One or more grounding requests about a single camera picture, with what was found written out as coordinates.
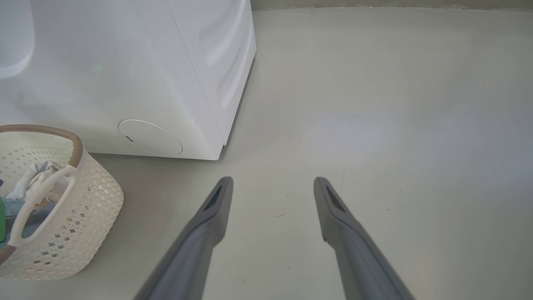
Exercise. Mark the round white filter cover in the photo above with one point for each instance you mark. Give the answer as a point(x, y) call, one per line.
point(150, 137)

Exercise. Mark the cream laundry basket brown rim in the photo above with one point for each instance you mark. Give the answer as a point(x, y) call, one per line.
point(91, 200)

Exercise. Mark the white front-load washing machine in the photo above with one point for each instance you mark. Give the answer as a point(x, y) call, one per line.
point(125, 62)

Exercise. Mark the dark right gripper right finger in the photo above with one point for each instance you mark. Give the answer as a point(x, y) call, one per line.
point(358, 258)

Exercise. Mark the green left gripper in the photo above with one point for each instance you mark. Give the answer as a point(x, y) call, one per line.
point(2, 221)

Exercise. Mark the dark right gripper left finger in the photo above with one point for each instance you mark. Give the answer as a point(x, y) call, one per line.
point(195, 250)

